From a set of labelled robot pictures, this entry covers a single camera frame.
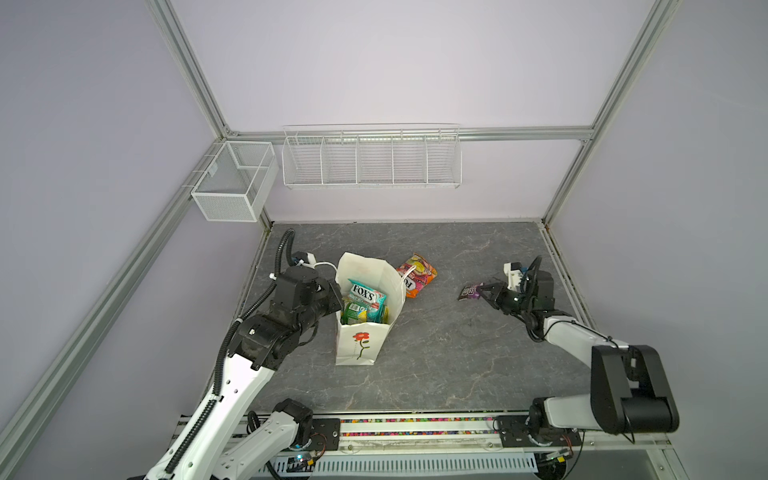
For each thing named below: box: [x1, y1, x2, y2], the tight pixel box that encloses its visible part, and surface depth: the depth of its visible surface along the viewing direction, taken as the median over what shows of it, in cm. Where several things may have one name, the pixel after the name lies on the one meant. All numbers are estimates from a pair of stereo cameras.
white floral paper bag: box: [365, 254, 407, 366], surface depth 77 cm
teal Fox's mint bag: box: [348, 278, 387, 323], surface depth 84 cm
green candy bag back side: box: [340, 302, 369, 325], surface depth 80 cm
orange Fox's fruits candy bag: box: [396, 253, 438, 298], surface depth 104 cm
